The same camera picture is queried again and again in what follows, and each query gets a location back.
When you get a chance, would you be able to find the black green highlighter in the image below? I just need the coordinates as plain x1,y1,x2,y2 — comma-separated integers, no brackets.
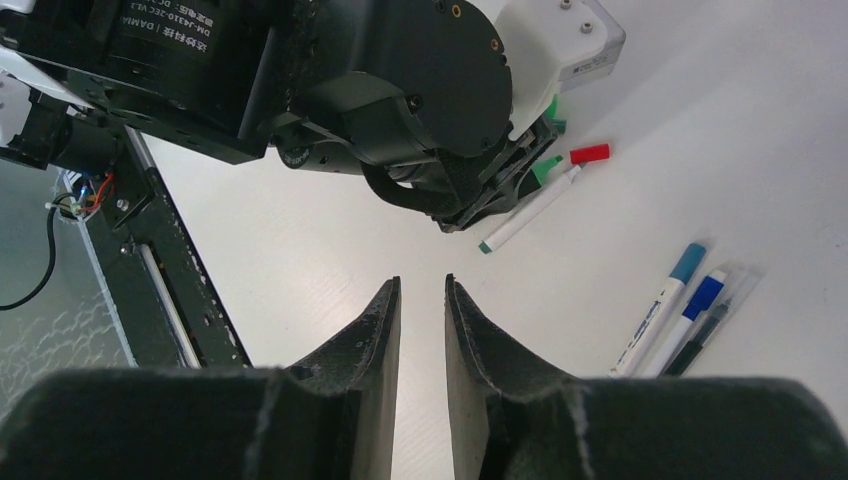
518,155,563,200

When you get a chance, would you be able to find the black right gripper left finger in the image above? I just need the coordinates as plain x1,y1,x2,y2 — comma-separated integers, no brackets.
1,277,401,479

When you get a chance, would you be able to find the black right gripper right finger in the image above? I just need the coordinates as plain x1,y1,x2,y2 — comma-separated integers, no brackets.
445,275,847,479

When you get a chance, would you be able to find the blue pen cap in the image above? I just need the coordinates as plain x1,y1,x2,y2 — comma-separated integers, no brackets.
681,269,728,322

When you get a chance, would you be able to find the red pen cap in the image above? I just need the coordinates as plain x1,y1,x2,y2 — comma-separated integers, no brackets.
569,143,611,165

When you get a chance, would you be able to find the green highlighter cap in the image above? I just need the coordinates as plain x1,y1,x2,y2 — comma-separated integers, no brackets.
544,94,568,136

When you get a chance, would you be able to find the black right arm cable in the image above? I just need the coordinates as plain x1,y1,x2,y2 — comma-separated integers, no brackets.
0,192,87,313

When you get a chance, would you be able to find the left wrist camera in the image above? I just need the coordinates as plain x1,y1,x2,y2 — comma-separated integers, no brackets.
494,0,626,141

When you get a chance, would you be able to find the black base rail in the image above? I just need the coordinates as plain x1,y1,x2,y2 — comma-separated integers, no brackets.
83,127,252,368

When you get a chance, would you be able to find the white marker green end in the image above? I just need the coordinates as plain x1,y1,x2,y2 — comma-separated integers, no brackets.
478,165,585,255

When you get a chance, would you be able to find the black thin pen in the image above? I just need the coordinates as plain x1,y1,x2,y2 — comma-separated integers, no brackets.
639,263,764,378

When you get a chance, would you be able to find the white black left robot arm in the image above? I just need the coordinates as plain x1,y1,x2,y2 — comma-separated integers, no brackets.
1,1,559,233

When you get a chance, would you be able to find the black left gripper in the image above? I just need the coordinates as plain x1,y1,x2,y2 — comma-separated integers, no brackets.
271,1,559,233

